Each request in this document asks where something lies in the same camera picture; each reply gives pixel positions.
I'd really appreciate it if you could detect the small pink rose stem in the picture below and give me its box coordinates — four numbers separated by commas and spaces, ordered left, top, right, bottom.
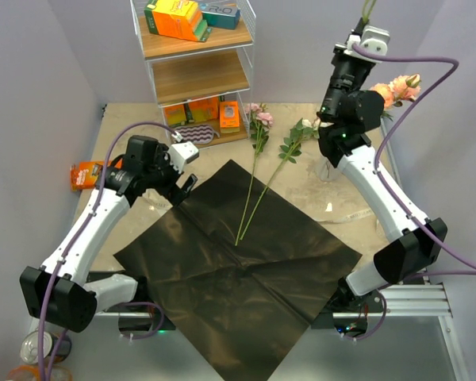
235, 103, 273, 246

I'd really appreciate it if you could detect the white wire wooden shelf rack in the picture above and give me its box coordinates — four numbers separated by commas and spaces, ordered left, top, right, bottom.
130, 1, 256, 146

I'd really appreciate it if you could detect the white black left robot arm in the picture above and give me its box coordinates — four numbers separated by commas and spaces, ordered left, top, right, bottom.
20, 136, 199, 333

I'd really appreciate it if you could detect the orange sponge box top shelf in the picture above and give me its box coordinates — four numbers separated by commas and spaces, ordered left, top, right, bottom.
144, 0, 213, 42

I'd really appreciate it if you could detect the large pink rose stem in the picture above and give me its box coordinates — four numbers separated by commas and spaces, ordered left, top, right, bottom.
361, 0, 377, 25

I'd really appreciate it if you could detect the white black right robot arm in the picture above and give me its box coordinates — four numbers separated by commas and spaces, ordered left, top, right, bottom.
317, 18, 447, 312

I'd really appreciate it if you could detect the orange plastic container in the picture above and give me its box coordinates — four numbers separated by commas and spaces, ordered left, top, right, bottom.
5, 365, 73, 381

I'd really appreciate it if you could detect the black wrapping paper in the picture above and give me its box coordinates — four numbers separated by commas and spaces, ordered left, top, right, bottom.
115, 161, 360, 380

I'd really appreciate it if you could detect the teal box top shelf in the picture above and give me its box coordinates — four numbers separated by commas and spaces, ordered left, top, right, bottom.
199, 2, 240, 30

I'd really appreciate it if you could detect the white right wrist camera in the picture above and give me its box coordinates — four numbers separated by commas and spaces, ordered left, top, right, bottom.
344, 25, 390, 64

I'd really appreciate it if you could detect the orange sponge pack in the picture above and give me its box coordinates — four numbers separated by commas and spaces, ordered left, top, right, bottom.
186, 97, 220, 123
163, 104, 187, 128
219, 101, 240, 133

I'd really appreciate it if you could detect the orange sponge pack left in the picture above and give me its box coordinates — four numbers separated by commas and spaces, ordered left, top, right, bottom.
163, 104, 187, 128

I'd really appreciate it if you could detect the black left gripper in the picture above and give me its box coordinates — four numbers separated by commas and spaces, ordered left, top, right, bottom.
144, 144, 197, 206

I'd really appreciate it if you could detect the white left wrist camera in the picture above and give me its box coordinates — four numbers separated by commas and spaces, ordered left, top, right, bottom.
167, 141, 199, 174

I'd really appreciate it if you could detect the orange sponge pack right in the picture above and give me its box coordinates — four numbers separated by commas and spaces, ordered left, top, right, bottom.
219, 101, 240, 133

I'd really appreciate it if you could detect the orange razor package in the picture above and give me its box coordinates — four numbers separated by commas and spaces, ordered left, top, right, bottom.
70, 160, 104, 191

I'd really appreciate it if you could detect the metal tin can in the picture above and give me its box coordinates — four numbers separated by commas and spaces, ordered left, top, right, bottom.
20, 330, 72, 365

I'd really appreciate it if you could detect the orange sponge pack middle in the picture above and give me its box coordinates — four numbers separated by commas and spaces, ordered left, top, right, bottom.
186, 97, 220, 123

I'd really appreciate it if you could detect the white rose stem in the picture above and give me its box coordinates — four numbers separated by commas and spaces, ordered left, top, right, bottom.
239, 118, 319, 243

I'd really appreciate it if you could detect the aluminium rail frame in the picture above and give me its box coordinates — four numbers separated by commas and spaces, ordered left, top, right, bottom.
31, 103, 471, 381

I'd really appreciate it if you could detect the peach rose stem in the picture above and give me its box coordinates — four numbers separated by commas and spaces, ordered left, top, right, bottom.
370, 74, 421, 121

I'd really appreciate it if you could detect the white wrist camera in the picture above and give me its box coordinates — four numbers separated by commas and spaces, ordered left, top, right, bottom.
344, 25, 390, 64
167, 141, 199, 174

